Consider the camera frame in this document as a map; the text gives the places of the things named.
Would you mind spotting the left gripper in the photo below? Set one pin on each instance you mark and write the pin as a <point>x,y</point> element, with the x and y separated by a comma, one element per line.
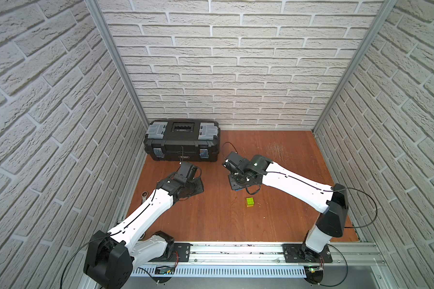
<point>194,185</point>

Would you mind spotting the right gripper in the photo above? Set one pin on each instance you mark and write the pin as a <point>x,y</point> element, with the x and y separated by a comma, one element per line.
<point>232,186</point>

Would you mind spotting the green lego brick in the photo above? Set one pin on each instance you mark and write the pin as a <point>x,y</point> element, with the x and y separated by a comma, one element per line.
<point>249,202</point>

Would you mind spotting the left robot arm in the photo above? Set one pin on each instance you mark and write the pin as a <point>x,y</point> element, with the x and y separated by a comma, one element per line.
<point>112,256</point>

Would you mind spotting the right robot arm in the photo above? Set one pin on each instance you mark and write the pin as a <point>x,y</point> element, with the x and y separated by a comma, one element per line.
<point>331,202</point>

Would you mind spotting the black grey toolbox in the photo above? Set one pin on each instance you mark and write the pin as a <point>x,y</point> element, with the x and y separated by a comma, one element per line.
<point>183,140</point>

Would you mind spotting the silver wrench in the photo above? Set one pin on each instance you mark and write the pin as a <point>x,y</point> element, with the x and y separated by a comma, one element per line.
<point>144,196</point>

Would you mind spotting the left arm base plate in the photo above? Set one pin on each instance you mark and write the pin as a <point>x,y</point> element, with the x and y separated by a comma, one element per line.
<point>175,252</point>

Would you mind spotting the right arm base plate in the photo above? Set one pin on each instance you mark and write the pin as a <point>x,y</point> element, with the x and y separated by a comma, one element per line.
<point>293,253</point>

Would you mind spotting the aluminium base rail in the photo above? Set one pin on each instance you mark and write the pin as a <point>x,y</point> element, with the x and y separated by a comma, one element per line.
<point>268,253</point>

